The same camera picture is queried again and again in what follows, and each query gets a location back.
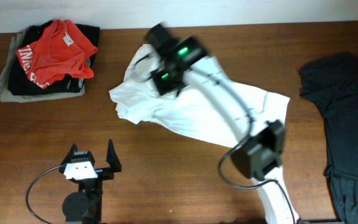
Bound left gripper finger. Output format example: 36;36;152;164
61;144;77;165
106;139;122;172

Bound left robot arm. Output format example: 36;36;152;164
59;139;122;224

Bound dark t-shirt white print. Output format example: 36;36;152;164
299;52;358;223

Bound grey folded garment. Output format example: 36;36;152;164
0;30;85;103

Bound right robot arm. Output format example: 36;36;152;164
145;23;300;223

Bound black folded garment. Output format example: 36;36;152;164
7;20;101;96

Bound red folded t-shirt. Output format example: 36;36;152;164
15;19;99;90

